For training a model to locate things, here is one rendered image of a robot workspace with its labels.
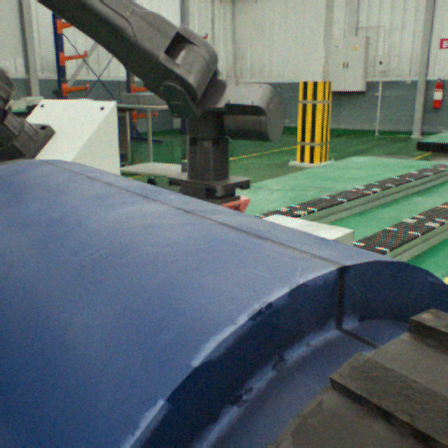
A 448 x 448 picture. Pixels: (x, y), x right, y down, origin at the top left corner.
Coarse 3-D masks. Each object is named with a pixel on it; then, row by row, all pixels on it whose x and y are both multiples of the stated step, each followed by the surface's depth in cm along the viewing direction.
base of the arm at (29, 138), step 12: (12, 120) 90; (24, 120) 93; (0, 132) 89; (12, 132) 90; (24, 132) 91; (36, 132) 95; (48, 132) 94; (0, 144) 90; (12, 144) 90; (24, 144) 91; (36, 144) 93; (0, 156) 92; (12, 156) 92; (24, 156) 92; (36, 156) 93
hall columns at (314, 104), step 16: (320, 0) 632; (304, 16) 648; (320, 16) 636; (304, 32) 652; (320, 32) 640; (304, 48) 657; (320, 48) 644; (304, 64) 661; (320, 64) 649; (304, 80) 666; (320, 80) 653; (304, 96) 668; (320, 96) 655; (304, 112) 673; (320, 112) 661; (304, 128) 678; (320, 128) 667; (304, 144) 682; (320, 144) 674; (304, 160) 687; (320, 160) 682
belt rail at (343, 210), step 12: (420, 180) 120; (432, 180) 127; (444, 180) 132; (384, 192) 107; (396, 192) 113; (408, 192) 116; (348, 204) 96; (360, 204) 101; (372, 204) 104; (312, 216) 87; (324, 216) 92; (336, 216) 94
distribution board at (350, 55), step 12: (360, 36) 1090; (384, 36) 1082; (336, 48) 1126; (348, 48) 1111; (360, 48) 1096; (336, 60) 1132; (348, 60) 1116; (360, 60) 1101; (384, 60) 1086; (336, 72) 1137; (348, 72) 1122; (360, 72) 1107; (336, 84) 1143; (348, 84) 1127; (360, 84) 1112
